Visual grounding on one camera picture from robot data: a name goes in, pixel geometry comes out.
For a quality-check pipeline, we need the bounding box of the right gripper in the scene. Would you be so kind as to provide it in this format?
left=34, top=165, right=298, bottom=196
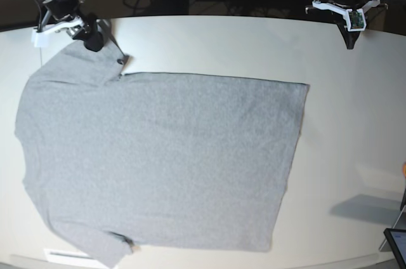
left=38, top=0, right=104, bottom=51

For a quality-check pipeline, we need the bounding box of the grey T-shirt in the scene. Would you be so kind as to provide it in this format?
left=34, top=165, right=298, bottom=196
left=15, top=38, right=310, bottom=268

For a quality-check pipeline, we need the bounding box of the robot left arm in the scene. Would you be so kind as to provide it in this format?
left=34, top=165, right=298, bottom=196
left=313, top=0, right=367, bottom=49

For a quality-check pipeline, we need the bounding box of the orange object at edge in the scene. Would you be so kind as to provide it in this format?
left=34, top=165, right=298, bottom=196
left=402, top=163, right=406, bottom=178

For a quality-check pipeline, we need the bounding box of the tablet with stand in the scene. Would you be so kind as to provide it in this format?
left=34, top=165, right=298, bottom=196
left=379, top=193, right=405, bottom=269

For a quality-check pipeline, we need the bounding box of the white paper label strip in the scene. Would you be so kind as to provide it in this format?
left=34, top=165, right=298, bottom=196
left=44, top=249, right=105, bottom=268

